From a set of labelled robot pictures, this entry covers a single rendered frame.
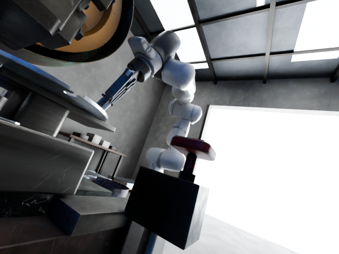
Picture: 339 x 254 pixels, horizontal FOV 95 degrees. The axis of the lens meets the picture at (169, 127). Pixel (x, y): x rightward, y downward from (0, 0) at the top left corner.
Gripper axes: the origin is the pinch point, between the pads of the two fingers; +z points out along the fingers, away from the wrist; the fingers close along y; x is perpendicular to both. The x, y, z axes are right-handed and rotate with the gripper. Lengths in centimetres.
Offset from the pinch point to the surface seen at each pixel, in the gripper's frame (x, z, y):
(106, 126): -5.8, 3.2, -5.3
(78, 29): 11.3, -8.1, -13.9
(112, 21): 35, -45, 28
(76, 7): 12.4, -9.8, -17.6
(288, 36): -129, -412, 146
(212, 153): -22.5, -0.4, -29.1
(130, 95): 74, -168, 434
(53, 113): 2.5, 8.4, -11.4
